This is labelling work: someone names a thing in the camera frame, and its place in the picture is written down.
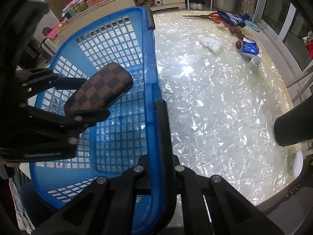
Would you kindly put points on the blue tissue pack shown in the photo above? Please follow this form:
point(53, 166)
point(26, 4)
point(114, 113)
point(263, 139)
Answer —
point(249, 48)

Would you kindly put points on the red date fruit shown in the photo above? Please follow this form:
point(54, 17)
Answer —
point(232, 30)
point(238, 45)

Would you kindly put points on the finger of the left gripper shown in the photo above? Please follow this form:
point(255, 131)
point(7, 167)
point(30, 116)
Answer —
point(43, 79)
point(54, 125)

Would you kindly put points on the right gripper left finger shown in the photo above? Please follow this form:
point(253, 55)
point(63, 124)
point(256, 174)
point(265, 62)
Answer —
point(106, 206)

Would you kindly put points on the white round device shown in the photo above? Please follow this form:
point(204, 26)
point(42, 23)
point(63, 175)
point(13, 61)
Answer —
point(296, 164)

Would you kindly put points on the crumpled white tissue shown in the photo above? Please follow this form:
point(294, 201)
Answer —
point(214, 45)

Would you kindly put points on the person left hand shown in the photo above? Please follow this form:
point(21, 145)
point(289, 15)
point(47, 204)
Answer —
point(8, 164)

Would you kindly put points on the beige suitcase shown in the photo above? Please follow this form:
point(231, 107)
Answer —
point(50, 46)

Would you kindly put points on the blue striped sock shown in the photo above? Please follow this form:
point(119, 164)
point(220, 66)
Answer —
point(232, 19)

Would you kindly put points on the brown checkered glasses case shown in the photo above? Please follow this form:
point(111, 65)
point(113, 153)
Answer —
point(102, 90)

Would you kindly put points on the cream tv cabinet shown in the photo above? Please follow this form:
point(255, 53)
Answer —
point(108, 7)

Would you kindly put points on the paper towel roll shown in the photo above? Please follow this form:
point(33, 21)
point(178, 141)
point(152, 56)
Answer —
point(158, 2)

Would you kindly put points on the small white bottle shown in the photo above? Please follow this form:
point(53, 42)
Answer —
point(255, 63)

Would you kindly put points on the blue plastic basket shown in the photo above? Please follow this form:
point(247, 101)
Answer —
point(116, 56)

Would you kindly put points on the black cylinder handle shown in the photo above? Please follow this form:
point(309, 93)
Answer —
point(295, 126)

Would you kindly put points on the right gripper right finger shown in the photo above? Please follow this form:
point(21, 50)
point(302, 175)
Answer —
point(210, 205)

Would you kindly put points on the red handled scissors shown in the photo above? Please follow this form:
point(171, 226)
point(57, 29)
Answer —
point(213, 16)

